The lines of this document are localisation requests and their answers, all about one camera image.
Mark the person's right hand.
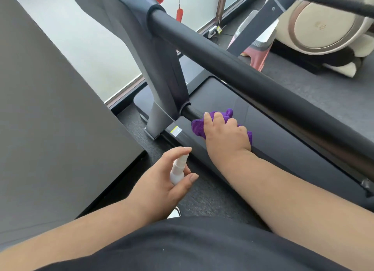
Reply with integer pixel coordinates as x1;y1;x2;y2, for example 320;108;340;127
203;112;252;170

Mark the person's left hand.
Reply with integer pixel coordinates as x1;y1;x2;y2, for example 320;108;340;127
126;146;199;223

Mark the white spray bottle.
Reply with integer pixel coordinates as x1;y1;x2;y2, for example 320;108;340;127
169;154;190;186

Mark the purple microfibre cloth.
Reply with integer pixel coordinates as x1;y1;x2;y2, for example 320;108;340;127
191;108;253;146

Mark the black treadmill handrail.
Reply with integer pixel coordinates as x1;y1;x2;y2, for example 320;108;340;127
147;4;374;182
299;0;374;18

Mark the person's left forearm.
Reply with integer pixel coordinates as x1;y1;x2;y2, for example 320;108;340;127
0;197;152;262

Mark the person's right forearm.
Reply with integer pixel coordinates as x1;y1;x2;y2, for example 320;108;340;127
217;149;374;268

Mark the grey treadmill base with uprights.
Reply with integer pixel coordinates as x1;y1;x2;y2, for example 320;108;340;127
134;0;374;213

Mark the black shirt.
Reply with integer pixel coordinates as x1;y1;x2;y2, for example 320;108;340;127
35;216;351;271

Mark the white plastic tub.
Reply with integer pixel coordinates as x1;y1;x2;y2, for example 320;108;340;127
235;10;280;51

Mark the beige upholstered chair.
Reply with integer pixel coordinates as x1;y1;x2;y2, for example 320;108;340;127
266;0;374;78

